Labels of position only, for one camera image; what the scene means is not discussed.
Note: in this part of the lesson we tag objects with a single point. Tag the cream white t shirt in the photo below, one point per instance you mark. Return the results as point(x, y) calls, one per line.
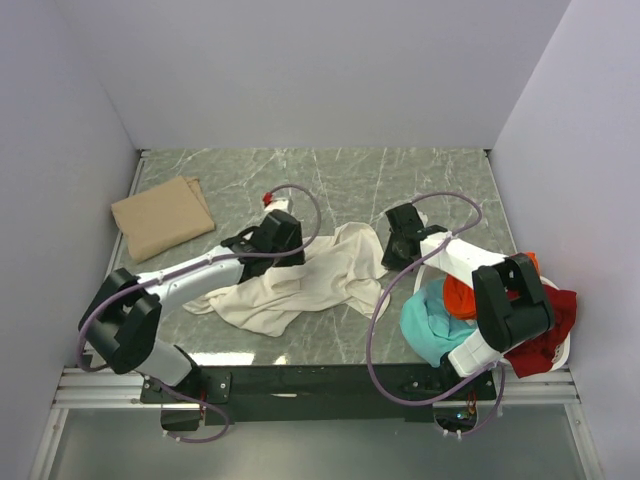
point(344, 268)

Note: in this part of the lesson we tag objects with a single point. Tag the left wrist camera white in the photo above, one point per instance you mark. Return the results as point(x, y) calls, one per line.
point(272, 203)

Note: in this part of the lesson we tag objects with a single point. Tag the white perforated laundry basket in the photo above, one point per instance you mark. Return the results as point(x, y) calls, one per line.
point(550, 345)

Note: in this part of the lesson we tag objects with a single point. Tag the teal t shirt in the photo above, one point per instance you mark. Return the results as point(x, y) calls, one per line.
point(427, 326)

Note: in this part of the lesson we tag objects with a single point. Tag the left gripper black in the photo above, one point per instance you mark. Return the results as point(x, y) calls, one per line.
point(295, 258)

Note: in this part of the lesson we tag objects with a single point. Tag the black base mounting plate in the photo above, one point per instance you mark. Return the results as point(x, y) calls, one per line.
point(305, 393)

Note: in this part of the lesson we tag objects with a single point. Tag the dark red t shirt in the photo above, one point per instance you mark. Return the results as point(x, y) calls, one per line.
point(545, 335)

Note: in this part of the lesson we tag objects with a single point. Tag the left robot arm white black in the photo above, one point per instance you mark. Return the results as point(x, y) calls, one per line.
point(122, 321)

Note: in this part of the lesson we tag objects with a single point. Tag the orange t shirt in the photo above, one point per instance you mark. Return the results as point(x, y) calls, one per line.
point(458, 292)

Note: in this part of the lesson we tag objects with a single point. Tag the folded tan t shirt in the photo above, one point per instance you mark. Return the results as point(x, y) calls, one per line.
point(163, 217)

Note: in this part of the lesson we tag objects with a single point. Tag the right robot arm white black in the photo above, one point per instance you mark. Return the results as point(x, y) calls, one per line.
point(485, 305)

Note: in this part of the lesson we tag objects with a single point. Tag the aluminium frame rail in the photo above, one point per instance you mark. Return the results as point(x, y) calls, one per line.
point(99, 429)

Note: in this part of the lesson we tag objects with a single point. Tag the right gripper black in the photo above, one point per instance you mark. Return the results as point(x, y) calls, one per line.
point(389, 261)

